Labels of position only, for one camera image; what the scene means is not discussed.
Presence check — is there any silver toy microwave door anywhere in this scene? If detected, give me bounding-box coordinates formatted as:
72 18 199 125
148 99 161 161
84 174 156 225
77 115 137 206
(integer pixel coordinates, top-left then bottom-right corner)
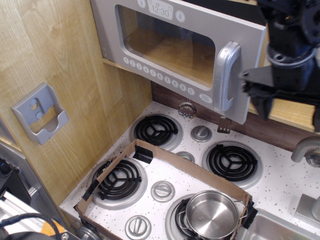
91 0 266 124

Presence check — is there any front left black burner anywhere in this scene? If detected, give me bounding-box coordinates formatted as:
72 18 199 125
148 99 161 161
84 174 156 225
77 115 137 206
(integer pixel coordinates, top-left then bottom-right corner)
97 159 143 201

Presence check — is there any silver toy sink basin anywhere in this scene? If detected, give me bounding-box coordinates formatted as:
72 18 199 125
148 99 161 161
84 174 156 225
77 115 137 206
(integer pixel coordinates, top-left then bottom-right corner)
235 209 320 240

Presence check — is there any front right black burner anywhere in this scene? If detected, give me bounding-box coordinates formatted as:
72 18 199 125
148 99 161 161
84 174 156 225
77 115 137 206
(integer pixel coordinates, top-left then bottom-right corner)
174 197 200 240

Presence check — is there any grey wall phone holder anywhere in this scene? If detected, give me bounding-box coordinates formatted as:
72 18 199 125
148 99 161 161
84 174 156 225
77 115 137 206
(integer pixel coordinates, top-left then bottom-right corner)
11 82 69 145

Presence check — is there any hanging small metal spatula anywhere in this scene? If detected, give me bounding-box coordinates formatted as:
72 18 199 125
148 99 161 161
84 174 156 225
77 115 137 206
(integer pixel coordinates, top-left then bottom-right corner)
217 116 233 134

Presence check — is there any stainless steel pot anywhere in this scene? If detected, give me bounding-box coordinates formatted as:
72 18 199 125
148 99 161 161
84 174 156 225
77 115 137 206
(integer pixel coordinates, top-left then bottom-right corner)
177 190 249 240

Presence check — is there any silver faucet handle base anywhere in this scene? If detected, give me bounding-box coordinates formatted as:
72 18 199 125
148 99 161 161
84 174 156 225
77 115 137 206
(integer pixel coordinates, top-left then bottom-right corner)
294 194 320 223

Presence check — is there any silver stove knob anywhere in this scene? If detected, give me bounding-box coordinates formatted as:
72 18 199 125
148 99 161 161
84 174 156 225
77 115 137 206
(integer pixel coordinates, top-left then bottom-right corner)
190 125 212 143
150 180 176 203
125 215 152 240
176 151 195 163

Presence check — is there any back left black burner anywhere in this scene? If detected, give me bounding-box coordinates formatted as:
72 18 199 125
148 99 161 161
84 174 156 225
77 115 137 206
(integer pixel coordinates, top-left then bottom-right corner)
133 115 179 146

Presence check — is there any black cable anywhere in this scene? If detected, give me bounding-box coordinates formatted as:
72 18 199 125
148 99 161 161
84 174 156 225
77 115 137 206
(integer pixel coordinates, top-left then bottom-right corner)
0 212 62 240

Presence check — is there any brown cardboard barrier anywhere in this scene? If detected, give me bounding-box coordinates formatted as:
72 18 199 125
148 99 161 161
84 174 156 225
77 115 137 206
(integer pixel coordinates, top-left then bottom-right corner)
74 139 251 240

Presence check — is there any back right black burner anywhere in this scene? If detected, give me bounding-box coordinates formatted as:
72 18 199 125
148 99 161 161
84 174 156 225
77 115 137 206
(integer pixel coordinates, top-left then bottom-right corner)
203 143 258 182

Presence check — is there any middle silver stove knob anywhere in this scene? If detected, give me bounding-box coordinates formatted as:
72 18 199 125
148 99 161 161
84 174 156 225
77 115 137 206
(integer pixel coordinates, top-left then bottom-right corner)
176 151 195 163

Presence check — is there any back silver stove knob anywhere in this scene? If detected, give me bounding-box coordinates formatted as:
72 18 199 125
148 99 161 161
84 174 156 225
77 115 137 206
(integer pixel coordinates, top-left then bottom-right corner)
190 125 212 143

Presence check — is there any hanging metal strainer spoon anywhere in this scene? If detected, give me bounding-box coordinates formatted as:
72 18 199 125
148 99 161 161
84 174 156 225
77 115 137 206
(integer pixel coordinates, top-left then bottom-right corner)
178 99 198 120

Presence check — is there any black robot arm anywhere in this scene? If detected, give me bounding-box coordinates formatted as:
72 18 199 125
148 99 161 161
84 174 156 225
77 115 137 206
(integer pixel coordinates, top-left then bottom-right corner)
239 0 320 133

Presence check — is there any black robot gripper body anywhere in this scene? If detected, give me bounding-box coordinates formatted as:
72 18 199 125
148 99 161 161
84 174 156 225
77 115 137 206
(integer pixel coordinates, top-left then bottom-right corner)
238 44 320 105

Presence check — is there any front silver stove knob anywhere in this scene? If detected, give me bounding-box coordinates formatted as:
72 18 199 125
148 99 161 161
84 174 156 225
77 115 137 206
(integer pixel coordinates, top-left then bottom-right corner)
125 215 152 240

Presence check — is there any centre silver stove knob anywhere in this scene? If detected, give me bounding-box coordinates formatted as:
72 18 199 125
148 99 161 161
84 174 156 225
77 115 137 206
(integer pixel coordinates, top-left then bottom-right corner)
150 180 176 203

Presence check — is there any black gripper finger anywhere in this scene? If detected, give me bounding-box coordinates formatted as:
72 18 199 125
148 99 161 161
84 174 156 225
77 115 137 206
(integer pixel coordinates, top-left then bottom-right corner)
312 104 320 130
251 95 275 121

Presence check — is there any silver toy faucet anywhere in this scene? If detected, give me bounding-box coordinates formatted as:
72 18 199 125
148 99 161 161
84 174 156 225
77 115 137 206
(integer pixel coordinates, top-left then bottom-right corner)
291 136 320 168

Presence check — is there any black burner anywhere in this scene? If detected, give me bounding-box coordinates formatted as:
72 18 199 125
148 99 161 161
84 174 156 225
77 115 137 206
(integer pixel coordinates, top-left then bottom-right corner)
97 159 143 201
203 143 258 182
174 197 200 240
133 115 179 146

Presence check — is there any silver oven knob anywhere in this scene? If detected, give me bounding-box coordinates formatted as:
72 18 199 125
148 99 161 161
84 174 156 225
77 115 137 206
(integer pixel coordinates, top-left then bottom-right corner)
79 226 101 240

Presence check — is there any orange tape piece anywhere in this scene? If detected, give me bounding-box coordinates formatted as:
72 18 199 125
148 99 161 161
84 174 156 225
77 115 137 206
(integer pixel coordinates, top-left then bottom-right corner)
40 220 66 236

